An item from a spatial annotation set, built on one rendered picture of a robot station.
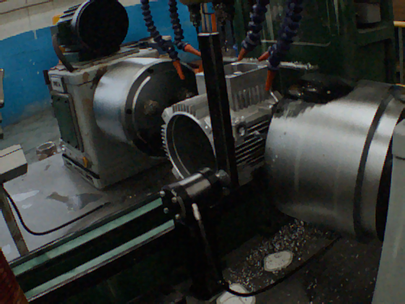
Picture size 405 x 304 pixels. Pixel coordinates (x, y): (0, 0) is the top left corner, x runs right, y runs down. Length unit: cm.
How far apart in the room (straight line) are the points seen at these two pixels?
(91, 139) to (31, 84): 519
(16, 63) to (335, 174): 591
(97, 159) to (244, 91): 55
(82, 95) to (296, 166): 71
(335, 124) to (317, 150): 4
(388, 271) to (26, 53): 604
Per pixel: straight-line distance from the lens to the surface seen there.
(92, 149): 116
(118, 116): 94
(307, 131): 55
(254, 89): 79
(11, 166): 85
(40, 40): 633
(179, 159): 85
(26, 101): 631
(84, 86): 111
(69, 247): 75
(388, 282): 54
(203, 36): 59
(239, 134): 72
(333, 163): 52
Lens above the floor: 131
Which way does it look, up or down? 23 degrees down
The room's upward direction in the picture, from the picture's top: 9 degrees counter-clockwise
